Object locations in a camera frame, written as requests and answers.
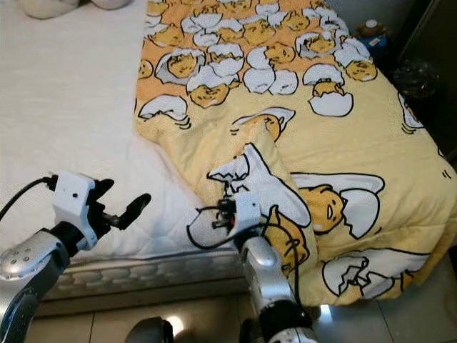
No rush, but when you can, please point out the beige plush toy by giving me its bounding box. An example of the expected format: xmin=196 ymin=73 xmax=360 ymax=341
xmin=18 ymin=0 xmax=133 ymax=20

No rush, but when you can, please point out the dark cabinet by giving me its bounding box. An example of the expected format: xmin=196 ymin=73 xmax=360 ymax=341
xmin=389 ymin=0 xmax=457 ymax=165

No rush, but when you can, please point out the clear glass jar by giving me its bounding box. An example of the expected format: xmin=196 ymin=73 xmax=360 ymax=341
xmin=393 ymin=59 xmax=441 ymax=101

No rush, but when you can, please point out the grey robot right leg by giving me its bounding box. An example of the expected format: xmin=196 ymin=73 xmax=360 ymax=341
xmin=237 ymin=318 xmax=263 ymax=343

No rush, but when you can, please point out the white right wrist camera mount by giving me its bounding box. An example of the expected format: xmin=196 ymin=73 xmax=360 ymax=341
xmin=232 ymin=192 xmax=263 ymax=238

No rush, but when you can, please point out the white quilted mattress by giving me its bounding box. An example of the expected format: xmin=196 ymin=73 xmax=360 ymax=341
xmin=0 ymin=0 xmax=258 ymax=301

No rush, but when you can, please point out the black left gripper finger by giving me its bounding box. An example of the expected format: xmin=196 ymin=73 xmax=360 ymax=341
xmin=118 ymin=193 xmax=153 ymax=231
xmin=91 ymin=179 xmax=115 ymax=212

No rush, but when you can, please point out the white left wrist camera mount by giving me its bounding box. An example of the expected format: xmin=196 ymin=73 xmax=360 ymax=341
xmin=54 ymin=171 xmax=104 ymax=249

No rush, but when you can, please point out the yellow egg cartoon blanket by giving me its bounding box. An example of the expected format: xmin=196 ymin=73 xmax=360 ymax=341
xmin=134 ymin=0 xmax=457 ymax=308

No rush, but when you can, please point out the grey brown bed base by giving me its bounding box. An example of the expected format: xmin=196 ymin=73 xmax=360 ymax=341
xmin=36 ymin=289 xmax=258 ymax=317

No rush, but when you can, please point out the grey robot leg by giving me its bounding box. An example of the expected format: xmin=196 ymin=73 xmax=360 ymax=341
xmin=237 ymin=318 xmax=263 ymax=343
xmin=125 ymin=317 xmax=176 ymax=343

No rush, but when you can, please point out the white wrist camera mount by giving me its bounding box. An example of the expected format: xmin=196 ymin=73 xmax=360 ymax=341
xmin=232 ymin=192 xmax=263 ymax=238
xmin=54 ymin=171 xmax=104 ymax=249

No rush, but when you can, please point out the grey robot left leg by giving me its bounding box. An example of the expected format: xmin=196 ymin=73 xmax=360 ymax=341
xmin=125 ymin=317 xmax=176 ymax=343

